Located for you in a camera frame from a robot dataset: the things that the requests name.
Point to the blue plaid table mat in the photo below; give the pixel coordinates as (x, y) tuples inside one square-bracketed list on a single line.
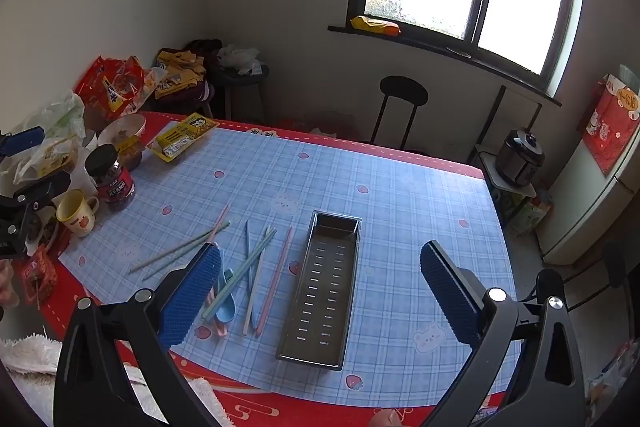
[(400, 207)]

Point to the dark maroon clothes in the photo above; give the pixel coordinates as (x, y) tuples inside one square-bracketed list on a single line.
[(195, 97)]

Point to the green chopstick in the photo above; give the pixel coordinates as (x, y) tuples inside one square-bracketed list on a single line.
[(175, 249), (172, 264)]

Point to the silver black rice cooker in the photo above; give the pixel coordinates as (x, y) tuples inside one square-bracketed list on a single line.
[(520, 157)]

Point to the blue spoon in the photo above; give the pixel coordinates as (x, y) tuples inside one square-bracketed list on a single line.
[(226, 313)]

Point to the yellow snack packet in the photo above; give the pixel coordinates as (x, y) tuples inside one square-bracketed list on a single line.
[(55, 154)]

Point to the black-lidded red label jar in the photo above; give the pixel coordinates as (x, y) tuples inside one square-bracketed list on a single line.
[(112, 187)]

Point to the white fluffy robe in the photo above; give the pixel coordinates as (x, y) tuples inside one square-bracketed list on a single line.
[(200, 399)]

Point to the perforated metal utensil tray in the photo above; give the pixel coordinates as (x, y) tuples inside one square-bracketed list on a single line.
[(320, 307)]

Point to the person's right hand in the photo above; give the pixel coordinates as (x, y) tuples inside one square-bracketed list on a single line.
[(387, 419)]

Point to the black round stool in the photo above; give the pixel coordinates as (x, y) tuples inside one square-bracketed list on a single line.
[(402, 89)]

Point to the small red packet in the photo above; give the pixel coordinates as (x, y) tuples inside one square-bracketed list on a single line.
[(39, 279)]

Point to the dark windowsill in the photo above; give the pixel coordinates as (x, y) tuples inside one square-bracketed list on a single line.
[(450, 52)]

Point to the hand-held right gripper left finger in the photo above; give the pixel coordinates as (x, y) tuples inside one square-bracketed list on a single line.
[(192, 292)]

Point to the small white table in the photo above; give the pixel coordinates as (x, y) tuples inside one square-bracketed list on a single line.
[(492, 177)]

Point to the green spoon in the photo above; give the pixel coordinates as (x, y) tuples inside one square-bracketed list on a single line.
[(227, 278)]

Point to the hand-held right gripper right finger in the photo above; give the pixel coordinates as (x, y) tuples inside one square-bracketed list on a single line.
[(447, 292)]

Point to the green orange floor bag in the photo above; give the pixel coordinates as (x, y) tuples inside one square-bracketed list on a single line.
[(532, 214)]

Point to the blue chopstick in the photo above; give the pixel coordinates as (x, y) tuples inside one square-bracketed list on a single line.
[(245, 264), (248, 247)]

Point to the white bowl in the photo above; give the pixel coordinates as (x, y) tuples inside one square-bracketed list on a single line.
[(120, 129)]

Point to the white plastic bag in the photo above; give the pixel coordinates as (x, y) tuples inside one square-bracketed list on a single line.
[(240, 59)]

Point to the white fridge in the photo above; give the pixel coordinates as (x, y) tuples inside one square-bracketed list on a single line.
[(575, 217)]

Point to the person's left hand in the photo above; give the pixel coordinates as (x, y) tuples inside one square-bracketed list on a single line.
[(6, 289)]

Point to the colourful bag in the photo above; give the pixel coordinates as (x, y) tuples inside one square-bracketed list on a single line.
[(615, 377)]

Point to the yellow labelled food pack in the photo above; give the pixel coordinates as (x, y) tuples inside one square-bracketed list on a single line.
[(185, 134)]

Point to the round dark side stool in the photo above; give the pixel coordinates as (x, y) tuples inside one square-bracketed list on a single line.
[(245, 79)]

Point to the red snack bag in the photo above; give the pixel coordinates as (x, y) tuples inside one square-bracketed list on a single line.
[(110, 87)]

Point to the black metal frame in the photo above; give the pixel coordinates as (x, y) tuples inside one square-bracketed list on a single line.
[(500, 107)]

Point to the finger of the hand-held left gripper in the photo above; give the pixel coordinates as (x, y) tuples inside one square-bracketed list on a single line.
[(22, 141), (45, 187)]

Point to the clear plastic bag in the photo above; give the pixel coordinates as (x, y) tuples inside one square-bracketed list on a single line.
[(62, 114)]

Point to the yellow mug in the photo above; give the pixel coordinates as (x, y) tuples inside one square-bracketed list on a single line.
[(75, 214)]

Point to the yellow clothes pile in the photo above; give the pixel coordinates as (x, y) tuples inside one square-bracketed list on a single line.
[(175, 74)]

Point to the pink spoon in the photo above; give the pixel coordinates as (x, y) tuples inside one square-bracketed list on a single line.
[(220, 324)]

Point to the red printed cloth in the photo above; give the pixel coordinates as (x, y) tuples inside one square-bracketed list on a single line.
[(610, 132)]

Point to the pink chopstick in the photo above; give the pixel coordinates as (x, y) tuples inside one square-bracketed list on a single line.
[(219, 223), (276, 279)]

